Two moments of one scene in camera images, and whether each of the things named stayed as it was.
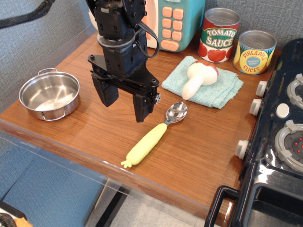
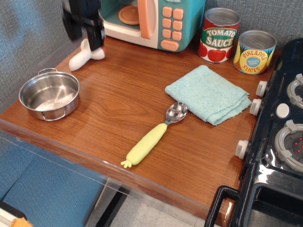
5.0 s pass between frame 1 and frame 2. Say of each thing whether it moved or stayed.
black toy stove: stayed
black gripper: moved
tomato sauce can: stayed
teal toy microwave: stayed
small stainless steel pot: stayed
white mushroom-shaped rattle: moved
